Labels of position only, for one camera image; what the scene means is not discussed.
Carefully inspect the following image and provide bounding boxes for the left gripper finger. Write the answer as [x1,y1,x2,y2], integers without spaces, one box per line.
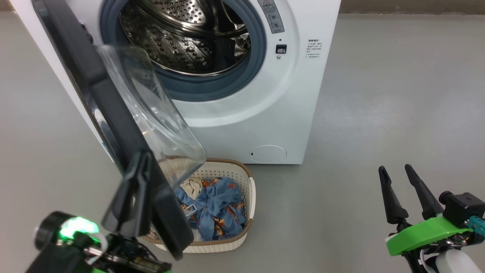
[129,151,153,236]
[102,163,139,234]

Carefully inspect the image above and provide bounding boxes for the round white filter cover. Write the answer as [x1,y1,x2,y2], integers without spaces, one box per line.
[249,145,287,164]

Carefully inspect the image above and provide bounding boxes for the stainless steel washing machine drum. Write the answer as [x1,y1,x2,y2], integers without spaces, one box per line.
[119,0,251,75]

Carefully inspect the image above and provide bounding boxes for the teal camera cable connector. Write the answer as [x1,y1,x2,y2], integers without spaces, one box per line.
[468,216,485,233]

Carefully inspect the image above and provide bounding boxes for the black round glass washer door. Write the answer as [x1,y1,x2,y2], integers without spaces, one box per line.
[31,0,207,261]

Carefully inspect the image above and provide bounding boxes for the grey warning sticker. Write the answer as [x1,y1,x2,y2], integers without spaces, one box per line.
[258,0,285,34]

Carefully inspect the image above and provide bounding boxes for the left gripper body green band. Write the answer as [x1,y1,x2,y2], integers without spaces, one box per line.
[87,233,172,273]

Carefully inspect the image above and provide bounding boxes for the white front-load washing machine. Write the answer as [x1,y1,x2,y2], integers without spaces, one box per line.
[9,0,341,165]

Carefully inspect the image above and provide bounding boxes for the cream perforated laundry basket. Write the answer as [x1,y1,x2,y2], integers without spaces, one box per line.
[140,158,256,254]

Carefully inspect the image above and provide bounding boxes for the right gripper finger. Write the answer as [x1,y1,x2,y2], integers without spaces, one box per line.
[379,166,409,224]
[405,164,444,220]

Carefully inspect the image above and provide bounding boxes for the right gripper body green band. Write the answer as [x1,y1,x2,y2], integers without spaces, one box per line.
[386,214,485,273]

